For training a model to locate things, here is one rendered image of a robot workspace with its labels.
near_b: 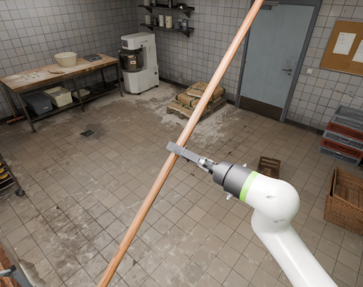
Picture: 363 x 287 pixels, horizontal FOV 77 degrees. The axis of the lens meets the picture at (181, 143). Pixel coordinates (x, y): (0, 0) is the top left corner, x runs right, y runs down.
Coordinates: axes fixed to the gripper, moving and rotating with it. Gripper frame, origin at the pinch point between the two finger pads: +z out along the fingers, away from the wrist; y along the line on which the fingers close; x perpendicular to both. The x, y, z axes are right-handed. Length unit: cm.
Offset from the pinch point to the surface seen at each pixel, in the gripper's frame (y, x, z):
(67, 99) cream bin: 211, -1, 427
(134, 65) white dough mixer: 280, 143, 382
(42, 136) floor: 182, -84, 385
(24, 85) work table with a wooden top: 123, -15, 413
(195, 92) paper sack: 302, 134, 211
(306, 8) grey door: 255, 303, 70
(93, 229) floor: 150, -123, 142
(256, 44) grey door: 303, 263, 141
